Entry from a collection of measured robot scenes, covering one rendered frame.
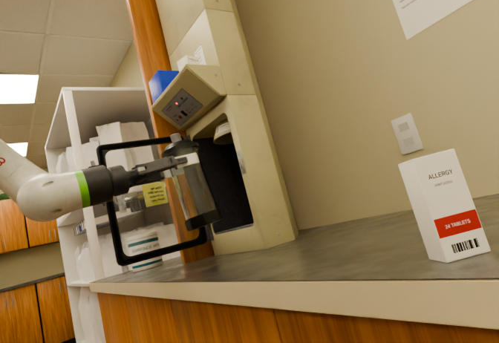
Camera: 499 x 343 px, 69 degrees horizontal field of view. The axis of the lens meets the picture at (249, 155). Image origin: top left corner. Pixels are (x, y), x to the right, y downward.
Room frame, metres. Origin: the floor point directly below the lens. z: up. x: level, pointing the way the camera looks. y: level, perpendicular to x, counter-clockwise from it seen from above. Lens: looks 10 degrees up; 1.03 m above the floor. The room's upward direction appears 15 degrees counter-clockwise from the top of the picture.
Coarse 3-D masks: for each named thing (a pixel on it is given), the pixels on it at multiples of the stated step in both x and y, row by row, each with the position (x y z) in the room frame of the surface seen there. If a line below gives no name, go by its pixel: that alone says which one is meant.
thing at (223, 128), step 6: (216, 126) 1.20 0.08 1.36; (222, 126) 1.16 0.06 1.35; (228, 126) 1.15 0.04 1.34; (216, 132) 1.18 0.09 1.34; (222, 132) 1.15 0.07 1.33; (228, 132) 1.14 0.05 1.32; (216, 138) 1.17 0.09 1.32; (222, 138) 1.27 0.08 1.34; (228, 138) 1.29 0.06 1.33; (222, 144) 1.28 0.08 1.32
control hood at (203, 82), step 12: (180, 72) 1.02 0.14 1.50; (192, 72) 1.00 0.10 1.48; (204, 72) 1.02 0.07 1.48; (216, 72) 1.04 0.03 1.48; (180, 84) 1.06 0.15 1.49; (192, 84) 1.04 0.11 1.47; (204, 84) 1.02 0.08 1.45; (216, 84) 1.03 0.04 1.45; (168, 96) 1.14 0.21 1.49; (192, 96) 1.09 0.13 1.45; (204, 96) 1.07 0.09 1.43; (216, 96) 1.05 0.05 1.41; (156, 108) 1.23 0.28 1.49; (204, 108) 1.13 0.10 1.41; (168, 120) 1.26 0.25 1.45; (192, 120) 1.21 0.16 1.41
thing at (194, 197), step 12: (180, 144) 0.95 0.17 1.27; (168, 156) 0.96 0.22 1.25; (180, 168) 0.95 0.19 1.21; (192, 168) 0.96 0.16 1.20; (180, 180) 0.96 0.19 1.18; (192, 180) 0.95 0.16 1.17; (204, 180) 0.98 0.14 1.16; (180, 192) 0.96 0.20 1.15; (192, 192) 0.95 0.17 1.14; (204, 192) 0.96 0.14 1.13; (192, 204) 0.95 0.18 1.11; (204, 204) 0.96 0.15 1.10; (216, 204) 1.00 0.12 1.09; (192, 216) 0.96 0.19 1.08
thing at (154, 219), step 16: (160, 144) 1.24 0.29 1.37; (112, 160) 1.16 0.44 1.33; (128, 160) 1.19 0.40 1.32; (144, 160) 1.21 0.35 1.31; (128, 192) 1.18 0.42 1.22; (144, 192) 1.20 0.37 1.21; (160, 192) 1.23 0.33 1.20; (176, 192) 1.25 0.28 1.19; (128, 208) 1.17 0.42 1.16; (144, 208) 1.20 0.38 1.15; (160, 208) 1.22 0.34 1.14; (176, 208) 1.25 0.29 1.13; (128, 224) 1.17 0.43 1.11; (144, 224) 1.19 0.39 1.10; (160, 224) 1.22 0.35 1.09; (176, 224) 1.24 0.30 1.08; (112, 240) 1.14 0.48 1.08; (128, 240) 1.16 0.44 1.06; (144, 240) 1.19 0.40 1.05; (160, 240) 1.21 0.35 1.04; (176, 240) 1.24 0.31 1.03
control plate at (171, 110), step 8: (176, 96) 1.12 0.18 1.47; (184, 96) 1.10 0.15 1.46; (168, 104) 1.17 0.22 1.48; (184, 104) 1.14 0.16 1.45; (200, 104) 1.11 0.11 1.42; (168, 112) 1.22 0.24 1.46; (176, 112) 1.20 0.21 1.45; (192, 112) 1.16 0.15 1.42; (176, 120) 1.24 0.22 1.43; (184, 120) 1.22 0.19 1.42
